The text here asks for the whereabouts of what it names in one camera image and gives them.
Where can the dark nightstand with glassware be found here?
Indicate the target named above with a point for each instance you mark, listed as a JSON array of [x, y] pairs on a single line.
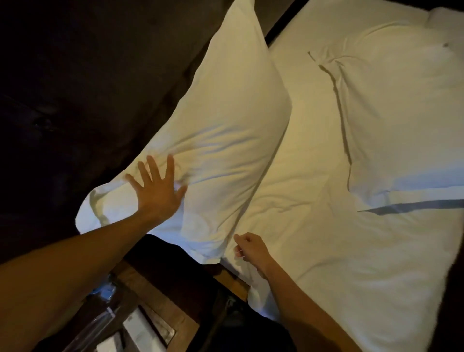
[[54, 339]]

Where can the person's right forearm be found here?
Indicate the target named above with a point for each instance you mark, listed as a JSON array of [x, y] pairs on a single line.
[[308, 319]]

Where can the person's right hand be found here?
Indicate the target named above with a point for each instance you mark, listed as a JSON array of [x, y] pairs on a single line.
[[253, 250]]

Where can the brown leather headboard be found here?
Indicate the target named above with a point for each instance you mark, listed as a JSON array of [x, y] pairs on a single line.
[[90, 72]]

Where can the clear water bottle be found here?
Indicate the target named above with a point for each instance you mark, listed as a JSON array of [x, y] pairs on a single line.
[[98, 319]]

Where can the white bed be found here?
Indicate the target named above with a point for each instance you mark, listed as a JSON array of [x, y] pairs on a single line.
[[308, 235]]

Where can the person's left forearm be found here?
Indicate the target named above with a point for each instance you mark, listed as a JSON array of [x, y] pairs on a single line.
[[54, 283]]

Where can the dark brown bed runner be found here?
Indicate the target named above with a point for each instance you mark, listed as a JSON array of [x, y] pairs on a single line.
[[455, 308]]

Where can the white pillow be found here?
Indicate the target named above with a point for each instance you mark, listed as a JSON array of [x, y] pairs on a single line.
[[224, 108], [398, 127]]

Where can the person's left hand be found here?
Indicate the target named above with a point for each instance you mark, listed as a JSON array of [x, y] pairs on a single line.
[[157, 197]]

